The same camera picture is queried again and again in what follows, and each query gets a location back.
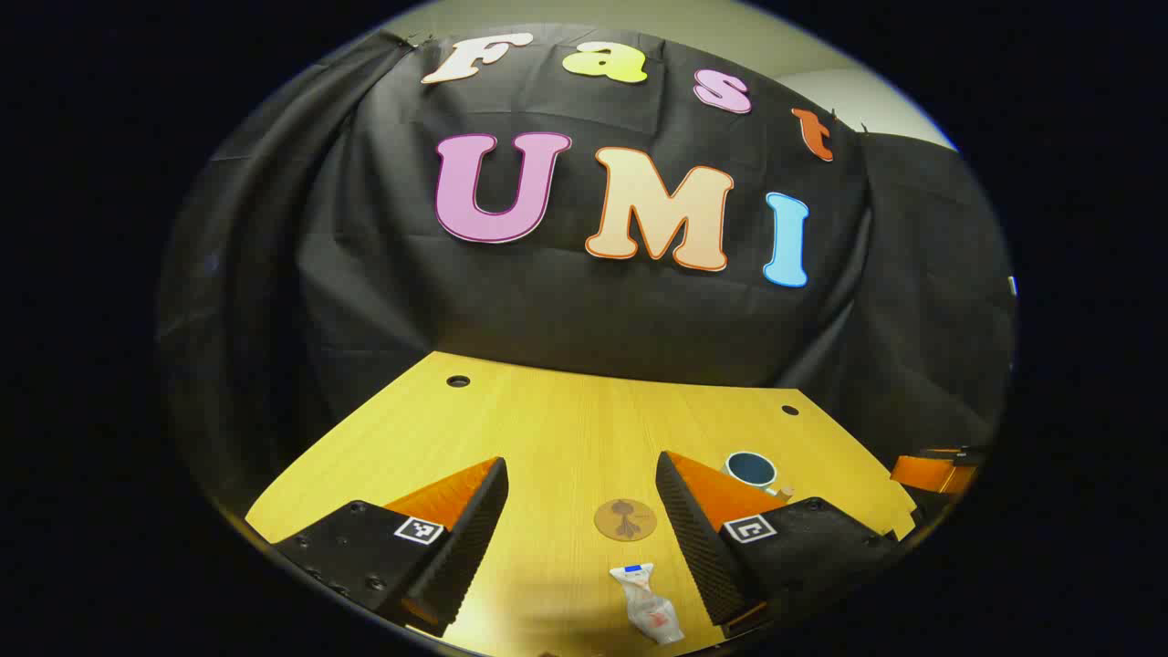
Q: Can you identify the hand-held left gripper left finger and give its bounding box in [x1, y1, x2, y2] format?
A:
[274, 456, 510, 638]

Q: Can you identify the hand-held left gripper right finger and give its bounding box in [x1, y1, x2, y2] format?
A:
[655, 451, 901, 631]

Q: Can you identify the brown round coaster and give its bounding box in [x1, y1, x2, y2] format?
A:
[594, 498, 658, 542]

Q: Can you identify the white toothpaste tube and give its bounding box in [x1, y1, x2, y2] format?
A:
[610, 563, 685, 646]

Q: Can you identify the light blue cup wooden handle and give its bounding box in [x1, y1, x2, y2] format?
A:
[724, 451, 795, 503]

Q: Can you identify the yellow wooden desktop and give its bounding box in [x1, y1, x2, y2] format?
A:
[245, 351, 918, 657]

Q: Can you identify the black backdrop cloth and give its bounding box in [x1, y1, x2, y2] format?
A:
[155, 23, 1018, 539]

